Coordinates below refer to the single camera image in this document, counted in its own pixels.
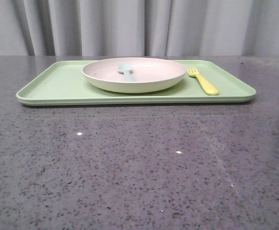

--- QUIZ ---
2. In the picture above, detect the cream round plate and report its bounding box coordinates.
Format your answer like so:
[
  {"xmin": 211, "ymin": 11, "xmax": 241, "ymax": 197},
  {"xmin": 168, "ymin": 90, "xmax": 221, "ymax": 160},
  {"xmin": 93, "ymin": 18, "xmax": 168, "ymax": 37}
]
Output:
[{"xmin": 82, "ymin": 57, "xmax": 186, "ymax": 93}]

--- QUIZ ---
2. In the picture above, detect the light blue plastic spoon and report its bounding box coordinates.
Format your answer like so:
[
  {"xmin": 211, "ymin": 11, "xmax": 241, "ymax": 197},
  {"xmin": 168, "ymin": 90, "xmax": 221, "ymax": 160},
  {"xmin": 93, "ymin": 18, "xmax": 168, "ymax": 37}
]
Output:
[{"xmin": 117, "ymin": 63, "xmax": 134, "ymax": 82}]

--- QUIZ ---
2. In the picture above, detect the yellow plastic fork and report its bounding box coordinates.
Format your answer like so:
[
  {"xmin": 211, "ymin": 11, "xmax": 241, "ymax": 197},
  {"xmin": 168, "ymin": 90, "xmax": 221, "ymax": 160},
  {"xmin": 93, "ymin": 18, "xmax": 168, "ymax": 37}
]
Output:
[{"xmin": 187, "ymin": 67, "xmax": 219, "ymax": 96}]

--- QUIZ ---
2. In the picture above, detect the light green rectangular tray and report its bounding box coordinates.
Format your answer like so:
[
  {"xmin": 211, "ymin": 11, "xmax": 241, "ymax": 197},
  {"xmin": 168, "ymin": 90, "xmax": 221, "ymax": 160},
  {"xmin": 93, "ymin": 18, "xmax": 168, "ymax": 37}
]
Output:
[{"xmin": 16, "ymin": 60, "xmax": 256, "ymax": 106}]

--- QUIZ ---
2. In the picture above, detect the grey pleated curtain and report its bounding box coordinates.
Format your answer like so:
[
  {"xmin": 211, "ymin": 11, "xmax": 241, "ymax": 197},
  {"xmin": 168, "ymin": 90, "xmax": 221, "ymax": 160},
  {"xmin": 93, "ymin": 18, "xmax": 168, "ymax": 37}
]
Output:
[{"xmin": 0, "ymin": 0, "xmax": 279, "ymax": 57}]

